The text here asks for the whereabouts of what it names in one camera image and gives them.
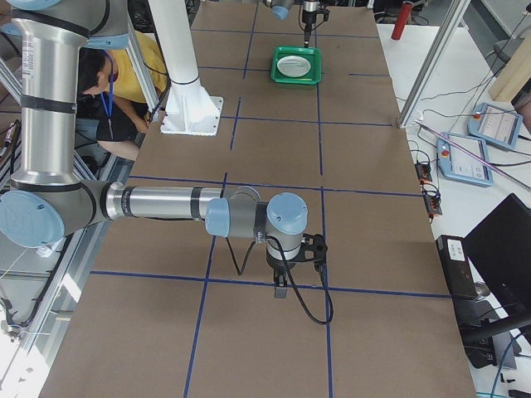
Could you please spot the aluminium frame post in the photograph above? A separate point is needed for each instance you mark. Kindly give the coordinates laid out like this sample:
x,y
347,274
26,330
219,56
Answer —
x,y
444,34

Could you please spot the blue teach pendant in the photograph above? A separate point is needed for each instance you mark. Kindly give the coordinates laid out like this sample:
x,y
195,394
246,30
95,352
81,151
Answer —
x,y
495,125
459,166

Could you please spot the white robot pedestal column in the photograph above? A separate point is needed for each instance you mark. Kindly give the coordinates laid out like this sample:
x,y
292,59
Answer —
x,y
189,109

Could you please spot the white round plate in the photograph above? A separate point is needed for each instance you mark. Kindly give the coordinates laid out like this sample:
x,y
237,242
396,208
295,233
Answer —
x,y
293,72

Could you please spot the long metal ruler rod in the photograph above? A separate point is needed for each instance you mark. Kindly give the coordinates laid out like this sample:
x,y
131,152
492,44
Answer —
x,y
472,155

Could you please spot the red cylinder bottle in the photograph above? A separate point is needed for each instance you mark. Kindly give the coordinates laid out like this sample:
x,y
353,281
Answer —
x,y
402,19

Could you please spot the far blue teach pendant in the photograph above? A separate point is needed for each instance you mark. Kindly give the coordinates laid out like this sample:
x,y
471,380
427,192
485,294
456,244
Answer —
x,y
495,125

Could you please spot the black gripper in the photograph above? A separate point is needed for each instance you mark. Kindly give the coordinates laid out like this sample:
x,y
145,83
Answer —
x,y
307,13
277,264

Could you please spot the near blue teach pendant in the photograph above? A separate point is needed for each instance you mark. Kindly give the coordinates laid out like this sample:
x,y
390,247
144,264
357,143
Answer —
x,y
459,166

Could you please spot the orange black circuit board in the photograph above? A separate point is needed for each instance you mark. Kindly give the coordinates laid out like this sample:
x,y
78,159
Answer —
x,y
423,171

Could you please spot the person in yellow shirt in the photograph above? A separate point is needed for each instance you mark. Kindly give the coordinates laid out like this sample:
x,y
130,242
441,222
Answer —
x,y
110,76

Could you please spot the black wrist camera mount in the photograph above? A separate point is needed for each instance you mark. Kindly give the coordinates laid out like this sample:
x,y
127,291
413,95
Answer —
x,y
313,249

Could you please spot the black laptop screen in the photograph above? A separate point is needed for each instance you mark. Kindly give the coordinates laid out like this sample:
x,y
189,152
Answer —
x,y
499,248

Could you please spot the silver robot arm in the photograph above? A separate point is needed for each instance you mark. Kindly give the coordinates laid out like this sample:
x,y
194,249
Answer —
x,y
281,8
48,201

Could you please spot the black box with label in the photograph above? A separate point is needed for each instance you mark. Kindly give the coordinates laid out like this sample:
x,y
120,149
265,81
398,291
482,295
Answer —
x,y
456,267

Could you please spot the green plastic tray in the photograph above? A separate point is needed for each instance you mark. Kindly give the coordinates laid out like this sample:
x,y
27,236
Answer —
x,y
312,54

